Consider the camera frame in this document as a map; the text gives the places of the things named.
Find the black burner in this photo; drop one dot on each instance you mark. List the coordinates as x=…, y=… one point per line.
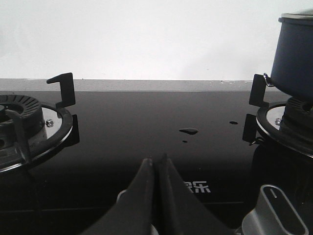
x=298, y=117
x=32, y=117

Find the silver stove knob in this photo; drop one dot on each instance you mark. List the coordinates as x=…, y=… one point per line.
x=273, y=214

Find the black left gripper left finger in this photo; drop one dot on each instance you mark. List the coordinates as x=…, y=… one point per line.
x=132, y=213

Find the left black burner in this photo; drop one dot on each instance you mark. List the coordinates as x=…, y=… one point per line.
x=32, y=117

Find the dark blue pot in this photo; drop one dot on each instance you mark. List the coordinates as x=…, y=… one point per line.
x=292, y=70

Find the black pan support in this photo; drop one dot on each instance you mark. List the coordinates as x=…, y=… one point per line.
x=58, y=125
x=269, y=119

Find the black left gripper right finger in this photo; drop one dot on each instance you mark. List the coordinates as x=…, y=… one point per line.
x=180, y=212

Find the black glass gas stove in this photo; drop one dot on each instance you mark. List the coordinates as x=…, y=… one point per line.
x=211, y=138

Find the right black pan support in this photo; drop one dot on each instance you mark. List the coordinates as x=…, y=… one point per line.
x=269, y=119

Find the left black pan support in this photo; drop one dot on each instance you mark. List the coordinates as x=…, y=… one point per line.
x=58, y=125

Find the right black burner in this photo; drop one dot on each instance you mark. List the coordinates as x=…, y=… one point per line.
x=298, y=117

